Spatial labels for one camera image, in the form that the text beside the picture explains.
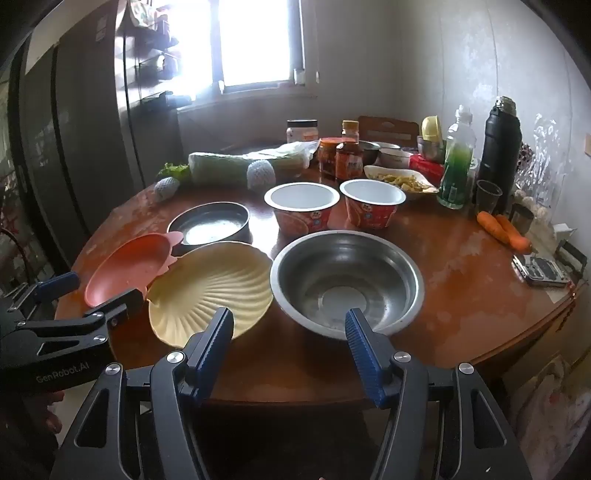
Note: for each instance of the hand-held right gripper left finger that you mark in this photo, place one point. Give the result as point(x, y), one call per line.
point(214, 350)

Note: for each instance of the grey refrigerator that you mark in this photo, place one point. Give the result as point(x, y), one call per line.
point(69, 138)

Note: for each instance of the large steel bowl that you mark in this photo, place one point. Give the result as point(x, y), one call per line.
point(346, 281)

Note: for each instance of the red instant noodle cup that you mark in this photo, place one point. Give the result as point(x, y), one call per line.
point(302, 217)
point(371, 214)

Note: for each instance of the clear plastic bag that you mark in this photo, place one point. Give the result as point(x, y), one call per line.
point(547, 157)

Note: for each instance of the small steel bowl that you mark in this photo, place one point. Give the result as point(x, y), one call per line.
point(369, 150)

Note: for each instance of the sauce jar with red lid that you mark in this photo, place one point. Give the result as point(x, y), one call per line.
point(328, 159)

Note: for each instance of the black thermos flask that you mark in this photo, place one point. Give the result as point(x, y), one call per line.
point(498, 147)

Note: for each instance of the green liquid plastic bottle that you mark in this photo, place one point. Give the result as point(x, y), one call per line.
point(456, 170)

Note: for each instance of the wooden chair with slotted back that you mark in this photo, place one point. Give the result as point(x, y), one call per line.
point(388, 127)

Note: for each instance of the fruit in white foam net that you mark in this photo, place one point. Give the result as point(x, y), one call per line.
point(261, 174)
point(166, 189)

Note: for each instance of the carrot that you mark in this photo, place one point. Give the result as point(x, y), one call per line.
point(491, 226)
point(516, 237)

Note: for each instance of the orange plastic plate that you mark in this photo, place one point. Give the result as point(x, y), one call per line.
point(124, 267)

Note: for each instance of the yellow shell-shaped plate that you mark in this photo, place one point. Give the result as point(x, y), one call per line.
point(207, 281)

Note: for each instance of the bottle with yellow cap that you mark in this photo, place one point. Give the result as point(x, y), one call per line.
point(350, 131)

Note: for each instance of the steel bowl holding yellow cup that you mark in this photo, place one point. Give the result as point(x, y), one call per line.
point(431, 148)

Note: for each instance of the clear plastic cup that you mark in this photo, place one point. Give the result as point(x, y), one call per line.
point(488, 197)

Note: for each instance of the red tissue box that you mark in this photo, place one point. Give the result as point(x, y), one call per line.
point(427, 170)

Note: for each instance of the small steel cup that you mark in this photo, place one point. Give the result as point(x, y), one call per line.
point(521, 219)

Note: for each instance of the small box on sill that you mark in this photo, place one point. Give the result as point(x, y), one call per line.
point(300, 76)

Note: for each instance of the brown bottle with orange label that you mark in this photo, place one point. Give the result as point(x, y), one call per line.
point(349, 166)

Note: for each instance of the window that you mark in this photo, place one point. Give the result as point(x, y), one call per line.
point(258, 41)

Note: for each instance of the bagged celery bunch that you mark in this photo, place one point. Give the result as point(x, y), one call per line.
point(221, 167)

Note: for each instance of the shallow steel pan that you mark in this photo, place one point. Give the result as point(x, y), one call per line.
point(207, 226)

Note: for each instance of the plastic jar with black lid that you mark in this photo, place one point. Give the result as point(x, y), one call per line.
point(302, 131)

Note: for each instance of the small white box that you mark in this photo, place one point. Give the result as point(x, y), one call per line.
point(562, 230)

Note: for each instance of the pale plastic bag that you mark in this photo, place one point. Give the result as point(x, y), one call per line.
point(549, 406)

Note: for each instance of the white ceramic bowl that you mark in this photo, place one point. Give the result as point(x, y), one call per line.
point(395, 159)

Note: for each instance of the cluttered storage rack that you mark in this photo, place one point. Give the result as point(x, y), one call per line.
point(152, 60)

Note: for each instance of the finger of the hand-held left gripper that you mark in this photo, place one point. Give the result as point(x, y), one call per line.
point(117, 305)
point(60, 282)

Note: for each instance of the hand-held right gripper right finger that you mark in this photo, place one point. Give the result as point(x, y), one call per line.
point(364, 355)

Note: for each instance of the white dish of food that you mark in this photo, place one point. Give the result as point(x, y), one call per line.
point(399, 182)

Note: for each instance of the small digital scale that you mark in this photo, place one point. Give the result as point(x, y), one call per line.
point(540, 272)

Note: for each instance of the yellow plastic cup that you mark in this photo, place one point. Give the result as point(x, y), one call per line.
point(431, 128)

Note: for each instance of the black metal frame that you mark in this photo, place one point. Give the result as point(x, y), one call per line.
point(572, 251)

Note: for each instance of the person's left hand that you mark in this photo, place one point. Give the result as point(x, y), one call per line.
point(53, 413)

